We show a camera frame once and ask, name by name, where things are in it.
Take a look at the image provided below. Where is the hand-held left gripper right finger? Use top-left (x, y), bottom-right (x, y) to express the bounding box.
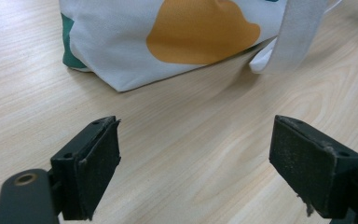
top-left (268, 114), bottom-right (358, 219)

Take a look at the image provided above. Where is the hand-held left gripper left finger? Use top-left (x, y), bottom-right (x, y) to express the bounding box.
top-left (49, 115), bottom-right (122, 221)

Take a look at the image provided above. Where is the white canvas tote bag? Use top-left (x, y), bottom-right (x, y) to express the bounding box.
top-left (58, 0), bottom-right (344, 93)

